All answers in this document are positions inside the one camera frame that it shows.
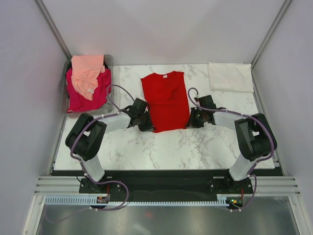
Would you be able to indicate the peach t shirt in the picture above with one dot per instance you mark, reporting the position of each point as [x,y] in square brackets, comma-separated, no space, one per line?
[85,70]

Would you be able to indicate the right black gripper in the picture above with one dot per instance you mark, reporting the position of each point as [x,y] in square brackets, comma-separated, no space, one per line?
[193,123]

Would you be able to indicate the right aluminium frame post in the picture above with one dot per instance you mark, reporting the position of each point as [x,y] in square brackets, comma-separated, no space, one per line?
[275,23]

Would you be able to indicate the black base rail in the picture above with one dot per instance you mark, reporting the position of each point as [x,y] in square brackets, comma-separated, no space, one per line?
[166,185]

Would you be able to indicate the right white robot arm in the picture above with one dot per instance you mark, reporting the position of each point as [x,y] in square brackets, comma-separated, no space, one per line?
[255,138]

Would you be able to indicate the magenta t shirt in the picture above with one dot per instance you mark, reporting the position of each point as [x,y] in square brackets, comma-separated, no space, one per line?
[77,103]

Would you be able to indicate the red t shirt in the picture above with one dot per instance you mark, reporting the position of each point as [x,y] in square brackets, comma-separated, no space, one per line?
[167,97]

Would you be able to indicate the white slotted cable duct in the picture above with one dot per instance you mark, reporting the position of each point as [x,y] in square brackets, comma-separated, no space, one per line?
[92,200]

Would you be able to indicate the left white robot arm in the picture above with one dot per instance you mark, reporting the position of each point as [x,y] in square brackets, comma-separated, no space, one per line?
[86,136]

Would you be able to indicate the left aluminium frame post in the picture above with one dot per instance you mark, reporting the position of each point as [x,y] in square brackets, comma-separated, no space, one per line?
[52,26]

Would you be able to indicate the folded white t shirt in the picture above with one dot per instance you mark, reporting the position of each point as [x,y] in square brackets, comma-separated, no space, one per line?
[230,77]

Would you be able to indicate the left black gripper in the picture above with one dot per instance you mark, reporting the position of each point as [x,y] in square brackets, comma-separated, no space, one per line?
[149,126]

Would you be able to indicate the grey plastic bin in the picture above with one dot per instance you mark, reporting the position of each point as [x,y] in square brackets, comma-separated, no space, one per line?
[64,97]

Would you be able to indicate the aluminium frame post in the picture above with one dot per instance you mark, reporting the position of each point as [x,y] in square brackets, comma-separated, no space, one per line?
[52,26]
[275,23]

